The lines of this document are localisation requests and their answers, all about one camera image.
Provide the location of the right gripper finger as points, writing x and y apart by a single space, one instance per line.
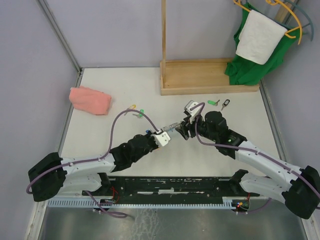
183 125
185 133

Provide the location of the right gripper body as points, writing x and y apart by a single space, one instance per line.
191 127

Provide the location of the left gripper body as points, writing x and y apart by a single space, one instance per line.
152 144

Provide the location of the metal keyring plate with keys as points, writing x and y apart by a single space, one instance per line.
168 128

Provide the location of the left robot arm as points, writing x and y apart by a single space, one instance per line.
67 177

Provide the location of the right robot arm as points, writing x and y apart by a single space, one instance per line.
297 188

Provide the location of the green tag key left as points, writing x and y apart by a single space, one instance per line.
140 114

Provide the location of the green tag key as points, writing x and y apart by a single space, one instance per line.
140 114
213 103

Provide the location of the green tag key right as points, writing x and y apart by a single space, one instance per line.
213 103

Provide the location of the yellow tag key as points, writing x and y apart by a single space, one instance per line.
132 107

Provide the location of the black tag key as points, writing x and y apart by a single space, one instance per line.
225 104

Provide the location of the wooden rack stand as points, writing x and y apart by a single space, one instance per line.
195 76

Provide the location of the pink folded towel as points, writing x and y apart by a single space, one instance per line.
90 100

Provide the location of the green cloth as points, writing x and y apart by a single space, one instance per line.
245 72

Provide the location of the white towel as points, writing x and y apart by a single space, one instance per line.
259 37

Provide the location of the grey-green hanger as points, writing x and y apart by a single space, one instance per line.
297 5

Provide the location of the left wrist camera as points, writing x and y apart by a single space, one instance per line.
161 139

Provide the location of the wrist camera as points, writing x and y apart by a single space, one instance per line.
161 139
192 109

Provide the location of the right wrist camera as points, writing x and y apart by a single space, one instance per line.
192 109

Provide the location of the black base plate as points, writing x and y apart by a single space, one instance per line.
168 190

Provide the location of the white cable duct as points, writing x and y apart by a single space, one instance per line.
67 202

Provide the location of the metal corner frame post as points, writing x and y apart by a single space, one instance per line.
48 13

